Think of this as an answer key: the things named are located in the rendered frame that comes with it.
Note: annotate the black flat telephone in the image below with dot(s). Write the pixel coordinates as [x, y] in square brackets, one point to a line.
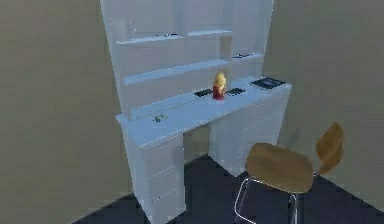
[203, 93]

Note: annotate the white desk with shelves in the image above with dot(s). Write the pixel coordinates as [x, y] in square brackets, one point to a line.
[186, 116]

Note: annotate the red and yellow figurine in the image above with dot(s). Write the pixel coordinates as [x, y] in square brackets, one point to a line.
[219, 87]

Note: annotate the small black flat object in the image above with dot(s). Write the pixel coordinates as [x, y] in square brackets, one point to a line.
[242, 55]
[170, 34]

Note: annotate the brown chair with metal legs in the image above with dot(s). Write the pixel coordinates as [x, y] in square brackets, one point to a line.
[280, 166]

